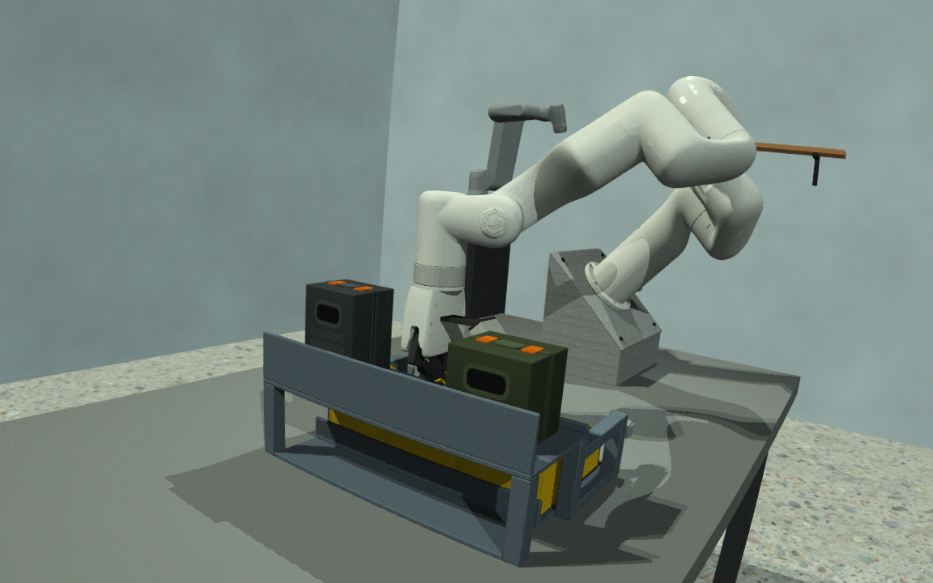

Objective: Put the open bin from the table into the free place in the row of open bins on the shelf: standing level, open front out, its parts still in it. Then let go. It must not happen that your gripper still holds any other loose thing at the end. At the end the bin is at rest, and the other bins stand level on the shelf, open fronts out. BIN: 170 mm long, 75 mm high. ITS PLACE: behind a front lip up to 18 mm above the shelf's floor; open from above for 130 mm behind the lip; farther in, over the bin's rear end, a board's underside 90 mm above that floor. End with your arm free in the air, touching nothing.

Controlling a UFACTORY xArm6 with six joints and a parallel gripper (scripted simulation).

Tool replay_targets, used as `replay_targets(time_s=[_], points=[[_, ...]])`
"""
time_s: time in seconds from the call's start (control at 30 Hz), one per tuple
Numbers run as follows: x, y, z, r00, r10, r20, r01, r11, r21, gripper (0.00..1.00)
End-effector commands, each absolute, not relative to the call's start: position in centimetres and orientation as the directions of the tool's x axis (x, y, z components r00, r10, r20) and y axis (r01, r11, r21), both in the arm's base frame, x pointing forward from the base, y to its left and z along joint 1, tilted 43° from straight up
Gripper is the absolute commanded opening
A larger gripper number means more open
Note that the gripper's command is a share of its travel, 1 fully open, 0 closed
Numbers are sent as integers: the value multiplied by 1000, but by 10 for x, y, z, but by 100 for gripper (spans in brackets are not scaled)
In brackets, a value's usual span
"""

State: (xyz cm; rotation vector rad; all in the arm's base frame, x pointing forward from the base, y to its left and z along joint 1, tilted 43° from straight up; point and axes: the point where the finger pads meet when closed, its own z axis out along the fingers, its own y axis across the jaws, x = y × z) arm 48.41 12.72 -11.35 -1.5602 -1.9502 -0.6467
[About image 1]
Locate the dark green case with handle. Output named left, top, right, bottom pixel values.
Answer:
left=445, top=330, right=568, bottom=445

